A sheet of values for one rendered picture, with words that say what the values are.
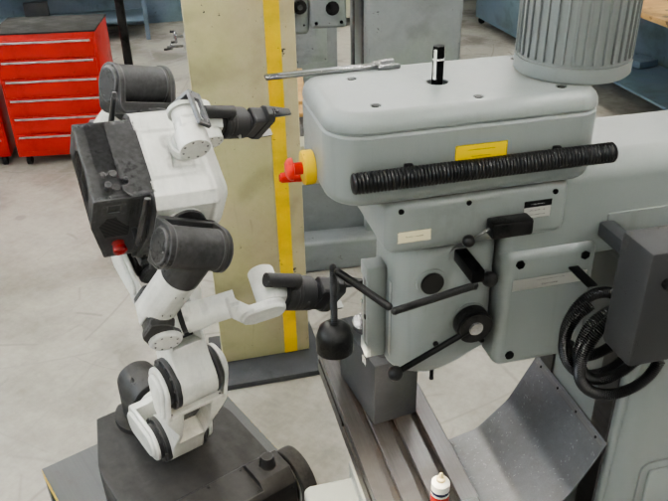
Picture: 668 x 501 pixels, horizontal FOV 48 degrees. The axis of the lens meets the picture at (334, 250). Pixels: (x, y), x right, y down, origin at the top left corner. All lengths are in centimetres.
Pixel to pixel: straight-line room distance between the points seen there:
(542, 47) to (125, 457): 177
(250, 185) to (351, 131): 206
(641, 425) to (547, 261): 46
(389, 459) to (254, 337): 184
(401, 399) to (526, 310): 57
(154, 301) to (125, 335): 234
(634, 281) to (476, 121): 34
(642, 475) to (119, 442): 156
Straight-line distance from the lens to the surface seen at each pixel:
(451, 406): 346
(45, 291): 453
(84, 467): 277
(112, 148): 165
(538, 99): 127
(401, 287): 139
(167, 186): 161
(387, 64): 139
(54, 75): 592
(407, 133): 119
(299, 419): 337
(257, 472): 232
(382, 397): 190
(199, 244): 154
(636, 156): 145
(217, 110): 202
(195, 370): 201
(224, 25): 298
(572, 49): 132
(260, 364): 364
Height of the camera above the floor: 229
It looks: 30 degrees down
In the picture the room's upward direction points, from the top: 1 degrees counter-clockwise
